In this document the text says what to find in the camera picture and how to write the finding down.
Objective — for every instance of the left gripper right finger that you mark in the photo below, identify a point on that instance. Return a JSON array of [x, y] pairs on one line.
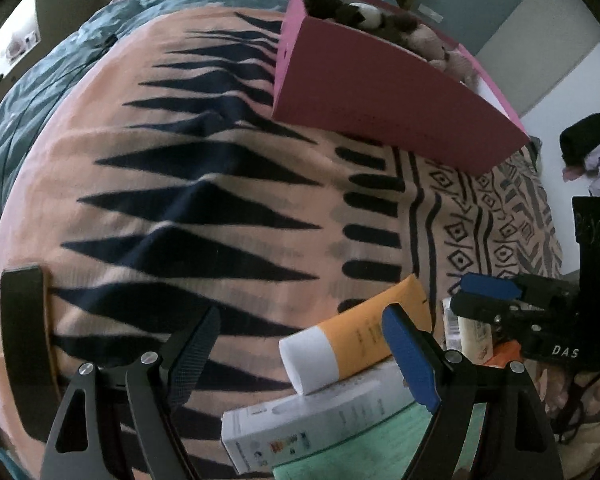
[[417, 354]]

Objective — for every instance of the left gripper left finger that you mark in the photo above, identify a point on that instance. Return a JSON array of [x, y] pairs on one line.
[[186, 353]]

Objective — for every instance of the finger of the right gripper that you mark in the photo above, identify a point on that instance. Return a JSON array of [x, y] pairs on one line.
[[488, 286], [505, 316]]

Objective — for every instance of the green paper sheet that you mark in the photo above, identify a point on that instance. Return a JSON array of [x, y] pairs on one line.
[[383, 452]]

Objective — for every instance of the pink knitted teddy bear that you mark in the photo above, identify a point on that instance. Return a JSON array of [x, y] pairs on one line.
[[423, 41]]

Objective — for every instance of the small beige product box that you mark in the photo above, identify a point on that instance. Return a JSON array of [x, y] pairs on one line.
[[470, 337]]

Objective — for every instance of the red smartphone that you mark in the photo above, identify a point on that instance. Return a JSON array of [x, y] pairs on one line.
[[31, 369]]

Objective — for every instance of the long white product box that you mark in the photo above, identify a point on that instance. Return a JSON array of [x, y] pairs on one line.
[[260, 437]]

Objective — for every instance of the black garment on hook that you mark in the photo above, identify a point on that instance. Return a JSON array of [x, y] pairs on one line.
[[579, 140]]

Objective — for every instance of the orange lotion tube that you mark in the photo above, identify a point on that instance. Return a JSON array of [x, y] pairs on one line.
[[351, 341]]

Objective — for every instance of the brown knitted plush toy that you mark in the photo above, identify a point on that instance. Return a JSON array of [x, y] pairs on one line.
[[363, 16]]

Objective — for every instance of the pink cardboard box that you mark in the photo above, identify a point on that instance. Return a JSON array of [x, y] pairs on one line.
[[333, 77]]

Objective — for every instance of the peach black patterned blanket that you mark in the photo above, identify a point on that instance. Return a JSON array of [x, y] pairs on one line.
[[162, 184]]

